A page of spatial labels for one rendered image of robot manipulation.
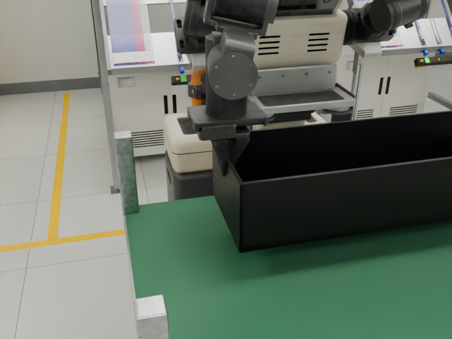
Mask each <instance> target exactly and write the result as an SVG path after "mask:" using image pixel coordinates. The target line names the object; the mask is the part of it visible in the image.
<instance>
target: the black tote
mask: <svg viewBox="0 0 452 339"><path fill-rule="evenodd" d="M212 147H213V145H212ZM442 157H444V158H442ZM437 158H438V159H437ZM426 159H427V160H426ZM409 161H411V162H409ZM404 162H405V163H404ZM393 163H394V164H393ZM388 164H389V165H388ZM376 165H378V166H376ZM371 166H372V167H371ZM360 167H361V168H360ZM355 168H356V169H355ZM338 170H339V171H338ZM333 171H334V172H333ZM322 172H323V173H322ZM305 174H306V175H305ZM300 175H301V176H300ZM289 176H290V177H289ZM284 177H285V178H284ZM272 178H274V179H272ZM267 179H268V180H267ZM256 180H257V181H256ZM251 181H252V182H251ZM213 194H214V196H215V199H216V201H217V204H218V205H219V208H220V210H221V212H222V215H223V217H224V219H225V222H226V224H227V226H228V228H229V230H230V233H231V235H232V237H233V240H234V242H235V244H236V246H237V249H238V251H239V253H243V252H251V251H256V250H264V249H269V248H277V247H282V246H290V245H295V244H300V243H308V242H313V241H321V240H326V239H334V238H339V237H347V236H352V235H360V234H365V233H373V232H378V231H386V230H391V229H399V228H404V227H412V226H417V225H426V224H430V223H438V222H443V221H451V220H452V110H446V111H439V112H426V113H419V114H406V115H399V116H386V117H378V118H366V119H358V120H345V121H338V122H325V123H318V124H305V125H297V126H284V127H277V128H264V129H257V130H250V141H249V143H248V144H247V146H246V147H245V149H244V150H243V152H242V154H241V155H240V156H239V158H238V160H237V162H236V164H235V167H234V166H233V164H232V162H231V160H230V158H229V157H228V156H227V167H226V173H225V177H223V176H222V174H221V171H220V168H219V163H218V160H217V155H216V152H215V149H214V147H213Z"/></svg>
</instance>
